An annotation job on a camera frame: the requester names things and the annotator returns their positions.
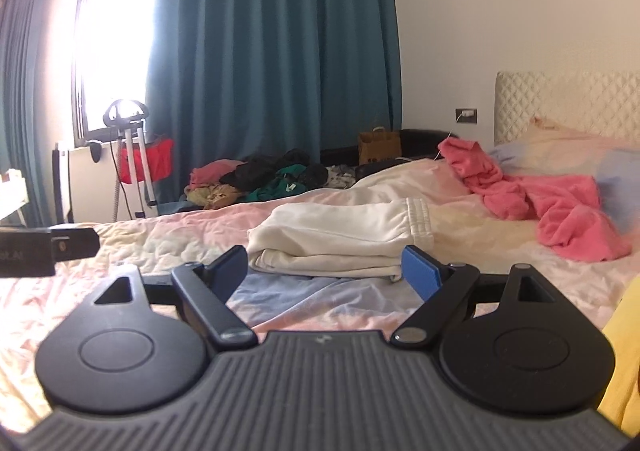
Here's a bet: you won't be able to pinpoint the cream white sweatpants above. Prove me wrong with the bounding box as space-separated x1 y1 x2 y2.
246 197 435 280

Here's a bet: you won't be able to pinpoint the pastel bed sheet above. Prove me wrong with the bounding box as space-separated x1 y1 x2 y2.
1 162 639 431

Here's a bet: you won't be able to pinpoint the white radiator cover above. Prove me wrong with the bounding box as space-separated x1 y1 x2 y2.
51 142 157 224

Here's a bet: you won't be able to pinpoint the pink garment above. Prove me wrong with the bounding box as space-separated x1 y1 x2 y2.
438 138 631 263

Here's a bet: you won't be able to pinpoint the red cloth on stand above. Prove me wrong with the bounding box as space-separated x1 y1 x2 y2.
117 138 175 184

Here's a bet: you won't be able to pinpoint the brown paper bag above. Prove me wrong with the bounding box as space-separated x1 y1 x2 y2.
358 126 401 165

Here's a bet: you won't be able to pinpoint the pastel pillow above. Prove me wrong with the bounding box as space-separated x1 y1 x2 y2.
490 116 639 237

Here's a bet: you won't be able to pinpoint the garment steamer stand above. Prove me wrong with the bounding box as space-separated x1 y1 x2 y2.
103 99 157 219

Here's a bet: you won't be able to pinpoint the yellow garment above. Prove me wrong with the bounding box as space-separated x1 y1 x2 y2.
598 278 640 437

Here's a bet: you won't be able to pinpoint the quilted white headboard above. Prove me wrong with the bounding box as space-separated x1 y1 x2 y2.
494 70 639 144

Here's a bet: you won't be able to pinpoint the teal curtain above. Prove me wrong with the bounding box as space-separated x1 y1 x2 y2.
0 0 404 227

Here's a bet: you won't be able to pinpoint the wall socket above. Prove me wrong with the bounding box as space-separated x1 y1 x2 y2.
456 108 478 124

